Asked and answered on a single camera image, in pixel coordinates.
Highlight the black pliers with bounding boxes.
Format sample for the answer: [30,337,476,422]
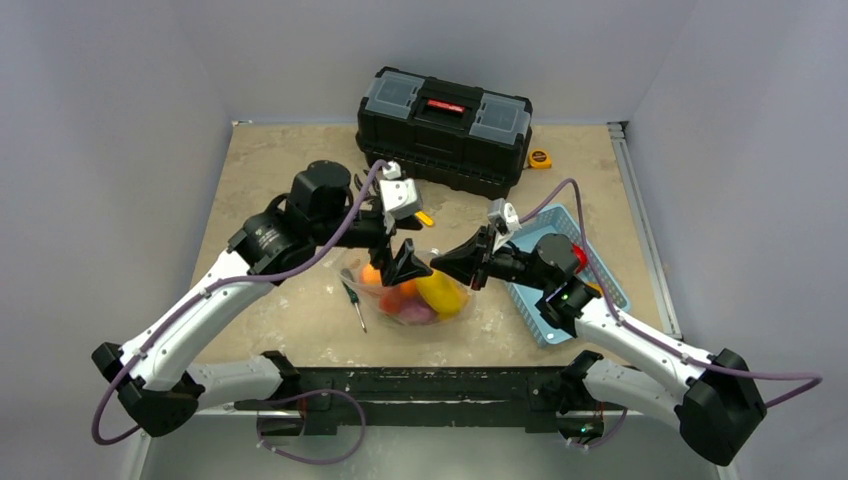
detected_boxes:
[353,174,371,196]

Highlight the green handled screwdriver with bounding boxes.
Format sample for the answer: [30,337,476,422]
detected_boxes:
[342,281,368,333]

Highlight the yellow mango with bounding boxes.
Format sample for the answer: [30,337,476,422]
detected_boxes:
[414,270,470,318]

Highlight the yellow orange lemon fruit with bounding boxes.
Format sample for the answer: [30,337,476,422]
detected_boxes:
[587,283,603,296]

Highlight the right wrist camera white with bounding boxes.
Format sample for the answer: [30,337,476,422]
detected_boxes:
[487,198,521,251]

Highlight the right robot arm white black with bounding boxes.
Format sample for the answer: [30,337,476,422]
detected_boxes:
[430,227,767,466]

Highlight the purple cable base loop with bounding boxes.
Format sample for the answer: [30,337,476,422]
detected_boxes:
[256,389,367,466]

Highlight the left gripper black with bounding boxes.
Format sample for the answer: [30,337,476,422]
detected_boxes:
[313,208,433,282]

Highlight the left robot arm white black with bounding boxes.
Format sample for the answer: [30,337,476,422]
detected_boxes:
[92,160,431,437]

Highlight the yellow tape measure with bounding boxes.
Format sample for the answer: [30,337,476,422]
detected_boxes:
[527,149,552,169]

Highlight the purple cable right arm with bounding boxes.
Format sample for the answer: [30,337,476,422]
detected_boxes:
[519,178,824,409]

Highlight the black plastic toolbox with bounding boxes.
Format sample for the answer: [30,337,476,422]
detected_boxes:
[355,67,533,200]

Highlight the small yellow screwdriver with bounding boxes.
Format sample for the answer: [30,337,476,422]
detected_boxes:
[415,211,435,228]

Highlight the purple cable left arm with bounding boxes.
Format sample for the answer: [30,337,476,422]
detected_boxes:
[90,158,392,446]

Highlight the red bell pepper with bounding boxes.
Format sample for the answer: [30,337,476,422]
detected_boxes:
[572,243,589,274]

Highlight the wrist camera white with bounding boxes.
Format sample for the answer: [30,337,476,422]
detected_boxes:
[487,198,521,251]
[379,161,423,220]

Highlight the light blue plastic basket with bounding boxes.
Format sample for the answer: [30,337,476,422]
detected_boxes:
[506,204,631,347]

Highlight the clear zip top bag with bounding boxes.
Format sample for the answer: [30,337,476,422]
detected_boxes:
[331,250,474,327]

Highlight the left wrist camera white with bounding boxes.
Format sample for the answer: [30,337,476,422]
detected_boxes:
[379,161,423,220]

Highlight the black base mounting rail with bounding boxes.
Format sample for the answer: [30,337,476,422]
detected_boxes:
[234,366,621,441]

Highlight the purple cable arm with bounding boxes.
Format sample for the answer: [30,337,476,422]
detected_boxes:
[90,158,392,446]
[519,178,824,409]

